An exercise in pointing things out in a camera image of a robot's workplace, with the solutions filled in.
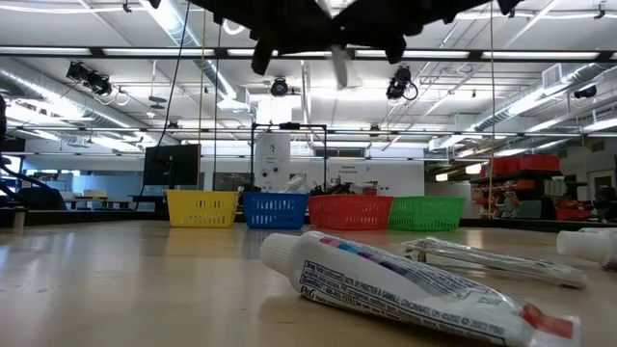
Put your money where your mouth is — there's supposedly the white travel toothpaste tube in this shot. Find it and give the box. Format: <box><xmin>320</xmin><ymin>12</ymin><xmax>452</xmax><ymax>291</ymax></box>
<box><xmin>555</xmin><ymin>227</ymin><xmax>617</xmax><ymax>270</ymax></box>
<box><xmin>259</xmin><ymin>230</ymin><xmax>583</xmax><ymax>347</ymax></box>

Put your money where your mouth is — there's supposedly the black overhead frame bar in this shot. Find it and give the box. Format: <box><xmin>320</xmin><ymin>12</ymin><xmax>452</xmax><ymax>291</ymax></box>
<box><xmin>0</xmin><ymin>45</ymin><xmax>617</xmax><ymax>62</ymax></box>

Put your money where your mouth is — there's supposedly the red plastic basket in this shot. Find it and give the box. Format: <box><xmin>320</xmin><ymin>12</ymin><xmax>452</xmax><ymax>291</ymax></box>
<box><xmin>308</xmin><ymin>194</ymin><xmax>394</xmax><ymax>231</ymax></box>

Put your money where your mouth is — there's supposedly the black dome camera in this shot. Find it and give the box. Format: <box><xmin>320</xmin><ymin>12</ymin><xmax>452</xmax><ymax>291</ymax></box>
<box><xmin>269</xmin><ymin>75</ymin><xmax>290</xmax><ymax>98</ymax></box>

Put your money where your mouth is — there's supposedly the shelf with red bins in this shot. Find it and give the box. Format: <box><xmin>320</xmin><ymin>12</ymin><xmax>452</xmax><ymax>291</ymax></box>
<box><xmin>469</xmin><ymin>153</ymin><xmax>595</xmax><ymax>222</ymax></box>

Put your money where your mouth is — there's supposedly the dark equipment pile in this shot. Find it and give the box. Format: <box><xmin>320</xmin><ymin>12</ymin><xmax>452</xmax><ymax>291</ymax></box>
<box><xmin>309</xmin><ymin>180</ymin><xmax>358</xmax><ymax>197</ymax></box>

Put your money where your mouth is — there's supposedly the thin black hanging cable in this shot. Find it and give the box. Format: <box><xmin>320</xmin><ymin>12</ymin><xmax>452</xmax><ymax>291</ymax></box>
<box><xmin>211</xmin><ymin>21</ymin><xmax>226</xmax><ymax>192</ymax></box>

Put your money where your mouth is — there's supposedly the black hanging camera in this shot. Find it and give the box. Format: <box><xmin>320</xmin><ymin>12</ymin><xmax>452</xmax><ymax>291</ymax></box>
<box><xmin>385</xmin><ymin>65</ymin><xmax>419</xmax><ymax>102</ymax></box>

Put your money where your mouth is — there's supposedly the blue plastic basket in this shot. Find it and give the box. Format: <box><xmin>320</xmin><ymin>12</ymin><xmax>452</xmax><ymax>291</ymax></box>
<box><xmin>242</xmin><ymin>191</ymin><xmax>309</xmax><ymax>230</ymax></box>

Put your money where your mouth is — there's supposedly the green plastic basket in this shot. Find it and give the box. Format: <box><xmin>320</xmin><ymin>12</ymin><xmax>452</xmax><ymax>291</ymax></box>
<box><xmin>388</xmin><ymin>196</ymin><xmax>467</xmax><ymax>232</ymax></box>

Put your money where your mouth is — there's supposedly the black ceiling camera cluster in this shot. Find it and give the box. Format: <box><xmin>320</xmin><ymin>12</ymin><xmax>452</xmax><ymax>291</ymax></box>
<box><xmin>65</xmin><ymin>61</ymin><xmax>115</xmax><ymax>97</ymax></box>

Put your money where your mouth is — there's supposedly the black monitor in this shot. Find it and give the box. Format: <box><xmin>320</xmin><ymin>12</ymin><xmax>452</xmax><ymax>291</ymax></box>
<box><xmin>143</xmin><ymin>143</ymin><xmax>201</xmax><ymax>190</ymax></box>

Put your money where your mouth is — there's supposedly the black stand frame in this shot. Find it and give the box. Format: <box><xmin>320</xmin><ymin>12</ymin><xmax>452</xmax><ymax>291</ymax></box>
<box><xmin>249</xmin><ymin>121</ymin><xmax>330</xmax><ymax>195</ymax></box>

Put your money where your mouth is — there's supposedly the yellow plastic basket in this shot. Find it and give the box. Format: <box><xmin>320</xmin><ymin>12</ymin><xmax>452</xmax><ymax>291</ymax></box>
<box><xmin>166</xmin><ymin>189</ymin><xmax>240</xmax><ymax>229</ymax></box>

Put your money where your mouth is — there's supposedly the white pillar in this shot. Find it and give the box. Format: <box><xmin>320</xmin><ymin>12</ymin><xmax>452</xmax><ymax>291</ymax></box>
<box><xmin>254</xmin><ymin>132</ymin><xmax>292</xmax><ymax>195</ymax></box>

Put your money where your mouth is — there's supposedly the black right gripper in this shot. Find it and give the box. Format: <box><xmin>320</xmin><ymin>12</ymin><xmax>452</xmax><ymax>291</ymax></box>
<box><xmin>332</xmin><ymin>0</ymin><xmax>503</xmax><ymax>66</ymax></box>

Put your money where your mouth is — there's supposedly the black office chair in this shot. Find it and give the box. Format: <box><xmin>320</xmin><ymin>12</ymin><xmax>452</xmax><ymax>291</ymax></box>
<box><xmin>0</xmin><ymin>161</ymin><xmax>67</xmax><ymax>213</ymax></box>

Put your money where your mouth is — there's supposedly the background work table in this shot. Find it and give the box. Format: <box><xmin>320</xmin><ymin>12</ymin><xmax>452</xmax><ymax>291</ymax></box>
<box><xmin>62</xmin><ymin>189</ymin><xmax>163</xmax><ymax>212</ymax></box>

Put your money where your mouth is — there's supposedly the black table frame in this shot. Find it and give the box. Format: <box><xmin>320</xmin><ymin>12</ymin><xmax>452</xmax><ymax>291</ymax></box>
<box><xmin>0</xmin><ymin>209</ymin><xmax>617</xmax><ymax>233</ymax></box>

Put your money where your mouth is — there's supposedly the yellow hanging rope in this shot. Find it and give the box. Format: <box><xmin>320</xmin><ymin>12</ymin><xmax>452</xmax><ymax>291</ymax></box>
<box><xmin>196</xmin><ymin>7</ymin><xmax>208</xmax><ymax>190</ymax></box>
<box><xmin>487</xmin><ymin>4</ymin><xmax>497</xmax><ymax>221</ymax></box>

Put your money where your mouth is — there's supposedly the white cable loop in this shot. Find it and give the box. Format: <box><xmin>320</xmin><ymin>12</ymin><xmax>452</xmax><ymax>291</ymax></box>
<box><xmin>221</xmin><ymin>18</ymin><xmax>248</xmax><ymax>37</ymax></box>

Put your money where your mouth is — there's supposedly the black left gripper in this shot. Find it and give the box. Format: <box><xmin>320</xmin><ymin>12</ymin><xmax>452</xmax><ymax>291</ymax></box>
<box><xmin>191</xmin><ymin>0</ymin><xmax>335</xmax><ymax>76</ymax></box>

